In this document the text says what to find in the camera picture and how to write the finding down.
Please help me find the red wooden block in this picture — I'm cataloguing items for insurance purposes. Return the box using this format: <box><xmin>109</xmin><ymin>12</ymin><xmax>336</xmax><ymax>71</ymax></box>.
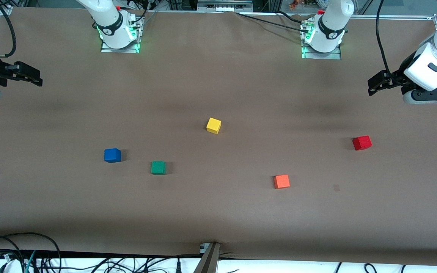
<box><xmin>352</xmin><ymin>135</ymin><xmax>373</xmax><ymax>151</ymax></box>

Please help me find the blue wooden block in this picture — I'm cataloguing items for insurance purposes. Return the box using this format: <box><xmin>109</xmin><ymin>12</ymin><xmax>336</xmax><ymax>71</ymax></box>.
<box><xmin>104</xmin><ymin>148</ymin><xmax>122</xmax><ymax>163</ymax></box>

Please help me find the orange wooden block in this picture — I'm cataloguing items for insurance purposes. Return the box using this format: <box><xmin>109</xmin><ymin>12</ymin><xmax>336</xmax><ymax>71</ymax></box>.
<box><xmin>274</xmin><ymin>174</ymin><xmax>291</xmax><ymax>189</ymax></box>

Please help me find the yellow wooden block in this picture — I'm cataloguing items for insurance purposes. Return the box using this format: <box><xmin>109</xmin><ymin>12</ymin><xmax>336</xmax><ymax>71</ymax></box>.
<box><xmin>206</xmin><ymin>118</ymin><xmax>222</xmax><ymax>135</ymax></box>

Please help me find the brown table cover sheet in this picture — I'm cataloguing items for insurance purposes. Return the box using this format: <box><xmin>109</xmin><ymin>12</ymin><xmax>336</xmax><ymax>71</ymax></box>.
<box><xmin>0</xmin><ymin>6</ymin><xmax>437</xmax><ymax>266</ymax></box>

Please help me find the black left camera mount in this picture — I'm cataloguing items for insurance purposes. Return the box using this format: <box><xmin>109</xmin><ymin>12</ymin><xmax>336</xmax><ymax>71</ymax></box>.
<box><xmin>412</xmin><ymin>74</ymin><xmax>437</xmax><ymax>102</ymax></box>

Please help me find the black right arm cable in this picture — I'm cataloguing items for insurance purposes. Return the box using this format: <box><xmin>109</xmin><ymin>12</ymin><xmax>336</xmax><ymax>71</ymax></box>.
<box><xmin>0</xmin><ymin>0</ymin><xmax>17</xmax><ymax>58</ymax></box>

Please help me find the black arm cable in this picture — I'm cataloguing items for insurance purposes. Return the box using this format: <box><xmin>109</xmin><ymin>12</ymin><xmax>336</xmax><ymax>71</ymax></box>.
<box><xmin>376</xmin><ymin>0</ymin><xmax>395</xmax><ymax>82</ymax></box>
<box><xmin>0</xmin><ymin>0</ymin><xmax>17</xmax><ymax>58</ymax></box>

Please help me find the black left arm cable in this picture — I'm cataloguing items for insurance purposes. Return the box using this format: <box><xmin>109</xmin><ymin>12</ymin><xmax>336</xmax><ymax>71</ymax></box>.
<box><xmin>376</xmin><ymin>0</ymin><xmax>395</xmax><ymax>82</ymax></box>

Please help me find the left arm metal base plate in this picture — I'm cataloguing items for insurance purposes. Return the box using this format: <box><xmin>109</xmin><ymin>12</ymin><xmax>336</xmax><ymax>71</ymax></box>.
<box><xmin>301</xmin><ymin>19</ymin><xmax>342</xmax><ymax>60</ymax></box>

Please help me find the aluminium frame rail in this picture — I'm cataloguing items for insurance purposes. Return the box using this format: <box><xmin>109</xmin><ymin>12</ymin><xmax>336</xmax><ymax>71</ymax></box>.
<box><xmin>340</xmin><ymin>14</ymin><xmax>437</xmax><ymax>19</ymax></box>

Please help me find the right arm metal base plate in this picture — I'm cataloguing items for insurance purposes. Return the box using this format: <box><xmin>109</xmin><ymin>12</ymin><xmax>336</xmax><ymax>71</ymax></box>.
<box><xmin>100</xmin><ymin>17</ymin><xmax>143</xmax><ymax>53</ymax></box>

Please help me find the short black table cable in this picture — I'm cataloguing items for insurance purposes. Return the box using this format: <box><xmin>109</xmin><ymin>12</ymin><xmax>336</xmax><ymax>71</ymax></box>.
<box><xmin>275</xmin><ymin>11</ymin><xmax>308</xmax><ymax>25</ymax></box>

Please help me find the long black table cable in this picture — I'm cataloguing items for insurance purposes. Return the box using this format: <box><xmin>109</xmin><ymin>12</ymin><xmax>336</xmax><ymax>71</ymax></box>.
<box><xmin>237</xmin><ymin>13</ymin><xmax>306</xmax><ymax>33</ymax></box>

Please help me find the black looped floor cable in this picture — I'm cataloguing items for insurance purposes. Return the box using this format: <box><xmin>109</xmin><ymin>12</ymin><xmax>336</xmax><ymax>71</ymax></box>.
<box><xmin>0</xmin><ymin>232</ymin><xmax>63</xmax><ymax>273</ymax></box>

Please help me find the grey metal rail fixture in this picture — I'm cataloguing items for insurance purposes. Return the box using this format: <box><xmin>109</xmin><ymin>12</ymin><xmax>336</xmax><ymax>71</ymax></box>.
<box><xmin>197</xmin><ymin>0</ymin><xmax>254</xmax><ymax>13</ymax></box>

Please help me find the green cable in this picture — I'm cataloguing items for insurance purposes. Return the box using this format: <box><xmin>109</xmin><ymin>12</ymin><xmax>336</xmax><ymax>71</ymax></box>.
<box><xmin>24</xmin><ymin>250</ymin><xmax>37</xmax><ymax>273</ymax></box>

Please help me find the metal support post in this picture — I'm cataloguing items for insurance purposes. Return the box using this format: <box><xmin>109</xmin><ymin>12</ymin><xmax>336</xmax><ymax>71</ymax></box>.
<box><xmin>193</xmin><ymin>243</ymin><xmax>221</xmax><ymax>273</ymax></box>

